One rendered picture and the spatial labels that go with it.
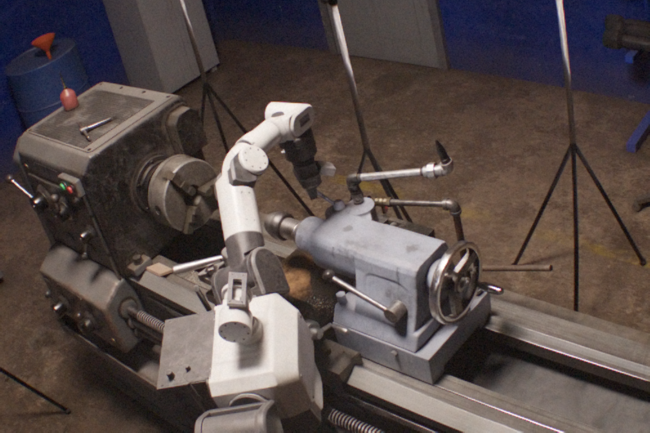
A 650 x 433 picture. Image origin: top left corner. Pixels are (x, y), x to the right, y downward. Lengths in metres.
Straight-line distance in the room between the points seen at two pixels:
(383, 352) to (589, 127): 2.93
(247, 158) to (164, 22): 4.44
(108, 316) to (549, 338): 1.58
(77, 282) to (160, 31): 3.48
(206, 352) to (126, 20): 4.89
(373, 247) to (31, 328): 2.71
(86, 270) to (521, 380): 1.68
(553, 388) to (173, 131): 1.56
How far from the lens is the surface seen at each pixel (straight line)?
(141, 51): 6.37
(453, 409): 2.09
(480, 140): 4.83
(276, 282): 1.79
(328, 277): 2.15
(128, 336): 3.04
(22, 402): 4.03
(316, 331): 2.14
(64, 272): 3.20
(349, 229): 2.22
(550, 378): 2.29
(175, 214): 2.71
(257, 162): 1.91
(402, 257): 2.07
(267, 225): 2.42
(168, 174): 2.67
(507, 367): 2.34
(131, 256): 2.90
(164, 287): 2.80
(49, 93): 5.56
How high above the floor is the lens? 2.42
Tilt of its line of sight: 32 degrees down
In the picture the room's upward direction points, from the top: 15 degrees counter-clockwise
